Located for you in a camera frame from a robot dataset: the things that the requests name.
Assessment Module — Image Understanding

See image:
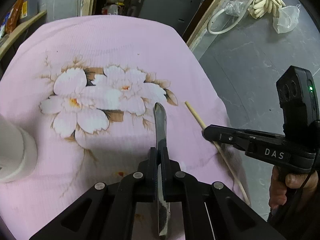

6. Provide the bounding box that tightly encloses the dark metal knife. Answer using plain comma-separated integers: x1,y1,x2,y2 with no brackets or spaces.
153,102,170,239

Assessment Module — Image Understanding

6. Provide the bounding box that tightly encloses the wooden chopstick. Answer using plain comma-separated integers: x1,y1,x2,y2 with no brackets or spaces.
184,100,252,205

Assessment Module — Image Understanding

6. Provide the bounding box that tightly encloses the white plastic utensil caddy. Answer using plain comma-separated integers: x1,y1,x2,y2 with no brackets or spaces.
0,116,37,183

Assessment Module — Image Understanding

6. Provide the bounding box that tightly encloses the right hand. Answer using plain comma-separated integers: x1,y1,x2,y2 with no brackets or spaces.
268,166,318,210

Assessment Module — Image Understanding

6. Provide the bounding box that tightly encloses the pink floral table cloth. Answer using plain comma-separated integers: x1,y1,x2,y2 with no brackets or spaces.
1,16,247,239

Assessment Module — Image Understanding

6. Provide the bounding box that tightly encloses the white mesh bag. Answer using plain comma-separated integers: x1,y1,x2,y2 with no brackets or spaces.
273,5,300,34

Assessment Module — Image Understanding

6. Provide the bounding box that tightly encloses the grey metal cabinet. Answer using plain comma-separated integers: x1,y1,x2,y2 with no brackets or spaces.
126,0,201,36

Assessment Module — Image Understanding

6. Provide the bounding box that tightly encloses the orange spice bag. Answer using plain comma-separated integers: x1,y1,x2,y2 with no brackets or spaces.
5,0,24,34

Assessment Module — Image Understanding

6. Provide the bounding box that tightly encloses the white hose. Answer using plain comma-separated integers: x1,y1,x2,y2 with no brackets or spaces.
207,0,259,35

